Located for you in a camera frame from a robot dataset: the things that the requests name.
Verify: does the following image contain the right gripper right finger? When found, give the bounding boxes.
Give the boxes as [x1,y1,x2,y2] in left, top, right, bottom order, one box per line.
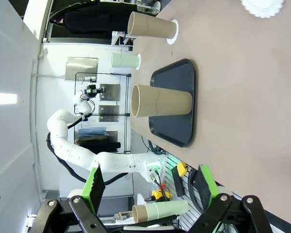
[187,164,274,233]

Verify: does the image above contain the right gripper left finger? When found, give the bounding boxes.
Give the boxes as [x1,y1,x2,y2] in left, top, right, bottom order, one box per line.
[30,164,110,233]

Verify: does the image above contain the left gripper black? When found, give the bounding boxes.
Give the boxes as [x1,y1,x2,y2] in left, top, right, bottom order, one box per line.
[85,83,106,95]

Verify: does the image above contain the pale green tall cup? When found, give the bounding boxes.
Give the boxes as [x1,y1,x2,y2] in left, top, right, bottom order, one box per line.
[157,199,190,220]
[145,202,160,221]
[111,52,140,68]

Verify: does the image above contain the brown tall cup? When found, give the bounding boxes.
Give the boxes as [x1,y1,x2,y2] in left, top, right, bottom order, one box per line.
[127,11,179,40]
[132,204,148,223]
[130,83,194,118]

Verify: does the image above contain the yellow plastic piece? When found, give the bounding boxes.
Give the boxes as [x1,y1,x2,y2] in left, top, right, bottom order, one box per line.
[176,161,189,177]

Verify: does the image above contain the folded blue cloth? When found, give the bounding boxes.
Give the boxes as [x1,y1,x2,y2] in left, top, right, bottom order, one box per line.
[77,127,110,141]

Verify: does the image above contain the folded black cloth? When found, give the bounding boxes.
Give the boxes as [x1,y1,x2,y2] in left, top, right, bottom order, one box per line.
[79,140,122,153]

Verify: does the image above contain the yellow emergency stop box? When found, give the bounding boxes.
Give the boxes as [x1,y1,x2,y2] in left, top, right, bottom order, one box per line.
[151,189,172,202]

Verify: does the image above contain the black plastic tray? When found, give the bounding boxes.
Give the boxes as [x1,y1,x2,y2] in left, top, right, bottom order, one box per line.
[148,58,197,148]

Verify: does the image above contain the person in black shirt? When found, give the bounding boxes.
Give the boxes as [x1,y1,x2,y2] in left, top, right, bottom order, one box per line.
[48,1,139,41]

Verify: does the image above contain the bright rectangular light panel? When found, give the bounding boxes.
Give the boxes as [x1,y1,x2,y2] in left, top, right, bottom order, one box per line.
[0,92,18,105]

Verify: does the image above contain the black coiled cables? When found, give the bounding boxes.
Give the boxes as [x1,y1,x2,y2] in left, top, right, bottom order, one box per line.
[187,167,201,204]

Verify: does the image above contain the black angled bracket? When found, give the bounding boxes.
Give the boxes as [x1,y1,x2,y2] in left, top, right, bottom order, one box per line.
[171,171,186,198]

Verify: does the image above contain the black cable bundle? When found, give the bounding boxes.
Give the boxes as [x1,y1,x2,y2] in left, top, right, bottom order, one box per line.
[141,135,166,156]

